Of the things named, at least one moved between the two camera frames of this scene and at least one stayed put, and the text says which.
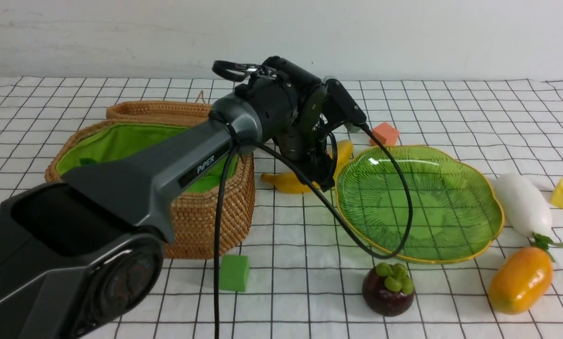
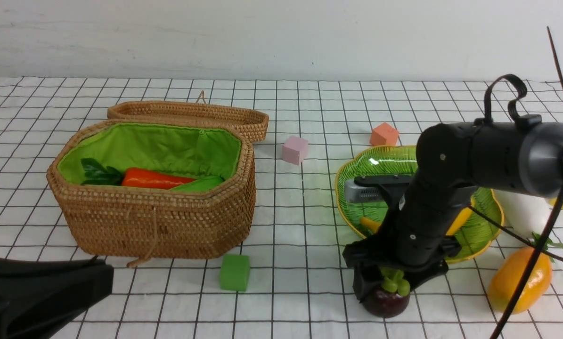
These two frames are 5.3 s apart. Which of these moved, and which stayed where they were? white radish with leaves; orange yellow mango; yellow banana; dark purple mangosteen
Moved: yellow banana
Stayed: dark purple mangosteen; orange yellow mango; white radish with leaves
